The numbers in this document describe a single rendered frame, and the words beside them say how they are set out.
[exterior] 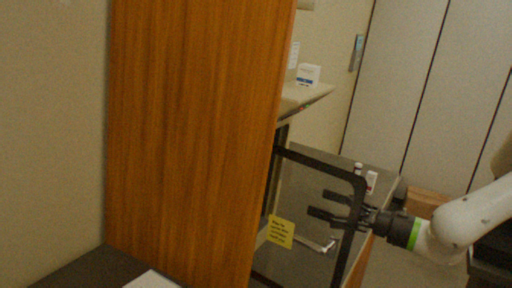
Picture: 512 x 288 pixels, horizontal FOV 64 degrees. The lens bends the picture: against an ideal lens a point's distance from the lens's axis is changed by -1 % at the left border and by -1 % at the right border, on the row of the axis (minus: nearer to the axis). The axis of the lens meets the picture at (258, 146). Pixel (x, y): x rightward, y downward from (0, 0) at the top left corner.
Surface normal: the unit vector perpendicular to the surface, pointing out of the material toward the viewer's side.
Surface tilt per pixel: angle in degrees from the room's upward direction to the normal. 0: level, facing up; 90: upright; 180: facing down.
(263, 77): 90
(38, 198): 90
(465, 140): 90
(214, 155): 90
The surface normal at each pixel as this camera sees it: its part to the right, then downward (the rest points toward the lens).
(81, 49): 0.88, 0.28
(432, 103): -0.45, 0.24
